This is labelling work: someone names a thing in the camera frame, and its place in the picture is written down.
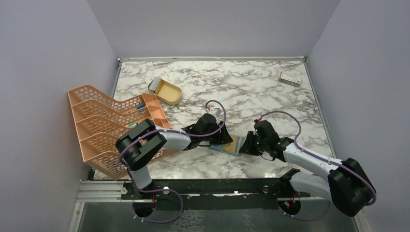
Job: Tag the peach plastic file organizer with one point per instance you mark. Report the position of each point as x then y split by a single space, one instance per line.
100 120

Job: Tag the tan oval card tray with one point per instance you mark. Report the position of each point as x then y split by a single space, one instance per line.
169 93

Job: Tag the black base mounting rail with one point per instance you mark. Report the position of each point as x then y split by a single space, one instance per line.
211 194

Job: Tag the silver card stack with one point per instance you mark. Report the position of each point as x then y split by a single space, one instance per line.
155 85

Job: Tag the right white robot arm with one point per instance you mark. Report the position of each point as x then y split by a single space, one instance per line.
343 182

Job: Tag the white red small box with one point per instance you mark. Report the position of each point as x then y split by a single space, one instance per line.
290 79

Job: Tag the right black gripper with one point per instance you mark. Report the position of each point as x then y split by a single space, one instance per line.
247 147

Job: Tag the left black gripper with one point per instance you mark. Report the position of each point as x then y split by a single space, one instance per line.
223 137

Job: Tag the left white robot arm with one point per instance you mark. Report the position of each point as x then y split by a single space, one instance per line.
140 144

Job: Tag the green card holder wallet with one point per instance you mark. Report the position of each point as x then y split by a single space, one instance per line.
218 148

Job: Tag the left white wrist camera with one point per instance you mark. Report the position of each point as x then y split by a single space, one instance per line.
216 112

